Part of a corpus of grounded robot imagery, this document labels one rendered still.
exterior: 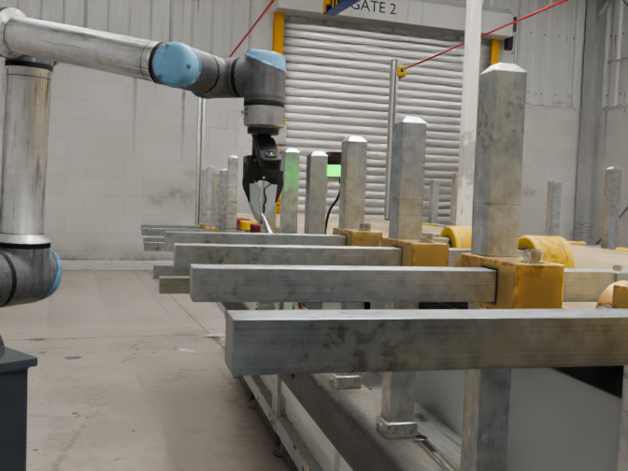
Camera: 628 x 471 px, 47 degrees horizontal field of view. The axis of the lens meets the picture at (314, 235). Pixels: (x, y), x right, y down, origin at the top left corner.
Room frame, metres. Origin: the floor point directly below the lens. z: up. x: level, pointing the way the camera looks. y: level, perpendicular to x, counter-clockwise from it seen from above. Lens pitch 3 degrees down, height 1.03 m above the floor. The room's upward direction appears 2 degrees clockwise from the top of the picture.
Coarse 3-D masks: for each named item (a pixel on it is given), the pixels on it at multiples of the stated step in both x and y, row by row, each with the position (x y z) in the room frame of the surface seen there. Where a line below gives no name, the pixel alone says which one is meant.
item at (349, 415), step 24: (288, 384) 1.48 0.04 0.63; (312, 384) 1.29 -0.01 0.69; (336, 384) 1.21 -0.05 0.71; (360, 384) 1.22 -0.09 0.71; (312, 408) 1.28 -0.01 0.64; (336, 408) 1.13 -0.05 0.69; (360, 408) 1.10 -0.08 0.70; (336, 432) 1.13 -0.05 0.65; (360, 432) 1.02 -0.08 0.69; (384, 432) 0.97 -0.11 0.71; (408, 432) 0.97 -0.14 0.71; (360, 456) 1.01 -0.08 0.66; (384, 456) 0.92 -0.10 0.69; (408, 456) 0.90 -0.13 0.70
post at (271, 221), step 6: (264, 180) 1.95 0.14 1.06; (264, 186) 1.95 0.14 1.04; (264, 198) 1.95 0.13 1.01; (276, 204) 1.96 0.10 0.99; (276, 210) 1.96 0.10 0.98; (270, 216) 1.95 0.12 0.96; (270, 222) 1.95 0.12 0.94; (264, 228) 1.95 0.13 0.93; (270, 228) 1.95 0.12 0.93; (258, 306) 1.95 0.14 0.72; (264, 306) 1.95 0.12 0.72; (270, 306) 1.95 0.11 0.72
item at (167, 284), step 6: (162, 276) 1.37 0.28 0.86; (168, 276) 1.38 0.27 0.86; (174, 276) 1.38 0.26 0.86; (180, 276) 1.38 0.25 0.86; (186, 276) 1.39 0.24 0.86; (162, 282) 1.35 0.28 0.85; (168, 282) 1.35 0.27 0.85; (174, 282) 1.35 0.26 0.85; (180, 282) 1.36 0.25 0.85; (186, 282) 1.36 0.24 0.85; (162, 288) 1.35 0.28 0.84; (168, 288) 1.35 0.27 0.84; (174, 288) 1.35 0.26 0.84; (180, 288) 1.36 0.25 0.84; (186, 288) 1.36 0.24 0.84
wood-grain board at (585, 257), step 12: (252, 216) 3.65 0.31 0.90; (276, 216) 3.78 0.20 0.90; (300, 216) 3.92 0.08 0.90; (336, 216) 4.15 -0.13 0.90; (276, 228) 2.60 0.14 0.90; (300, 228) 2.59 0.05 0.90; (372, 228) 2.79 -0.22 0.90; (384, 228) 2.83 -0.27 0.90; (432, 228) 2.99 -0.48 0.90; (576, 252) 1.85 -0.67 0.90; (588, 252) 1.87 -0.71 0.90; (600, 252) 1.89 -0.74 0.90; (612, 252) 1.90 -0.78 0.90; (624, 252) 1.92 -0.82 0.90; (576, 264) 1.49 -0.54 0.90; (588, 264) 1.50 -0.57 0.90; (600, 264) 1.51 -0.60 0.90; (612, 264) 1.52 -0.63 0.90; (624, 264) 1.53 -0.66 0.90
